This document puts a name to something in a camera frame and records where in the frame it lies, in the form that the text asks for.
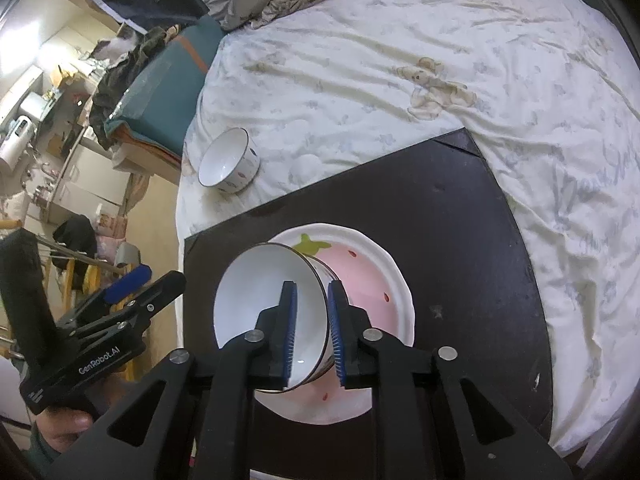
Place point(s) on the white printed bedsheet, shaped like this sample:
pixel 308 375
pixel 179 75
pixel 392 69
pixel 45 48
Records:
pixel 350 85

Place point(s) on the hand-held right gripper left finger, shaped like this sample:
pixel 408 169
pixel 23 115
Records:
pixel 289 330

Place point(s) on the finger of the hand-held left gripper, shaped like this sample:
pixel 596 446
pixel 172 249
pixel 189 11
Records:
pixel 160 290
pixel 130 277

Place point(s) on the black hanging garment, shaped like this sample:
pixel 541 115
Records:
pixel 75 235

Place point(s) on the white kitchen appliance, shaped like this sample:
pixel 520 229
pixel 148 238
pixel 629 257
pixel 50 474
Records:
pixel 15 140

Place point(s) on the teal cushion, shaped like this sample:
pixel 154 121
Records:
pixel 160 90

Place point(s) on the black square board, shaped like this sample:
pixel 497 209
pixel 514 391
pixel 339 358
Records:
pixel 450 240

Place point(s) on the pink strawberry plate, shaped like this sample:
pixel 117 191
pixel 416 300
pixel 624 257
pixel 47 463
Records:
pixel 370 280

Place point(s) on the person's left hand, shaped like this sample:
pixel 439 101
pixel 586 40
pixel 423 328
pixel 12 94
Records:
pixel 62 427

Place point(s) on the white fish-print bowl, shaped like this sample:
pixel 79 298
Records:
pixel 222 160
pixel 250 305

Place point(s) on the camouflage clothing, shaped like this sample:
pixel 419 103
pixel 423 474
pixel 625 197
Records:
pixel 120 80

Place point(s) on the white drawer cabinet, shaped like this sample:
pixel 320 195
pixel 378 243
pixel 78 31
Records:
pixel 85 180

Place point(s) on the person's left forearm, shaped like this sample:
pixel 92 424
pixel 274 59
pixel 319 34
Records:
pixel 40 462

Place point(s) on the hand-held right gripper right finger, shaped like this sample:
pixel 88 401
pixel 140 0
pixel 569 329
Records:
pixel 336 330

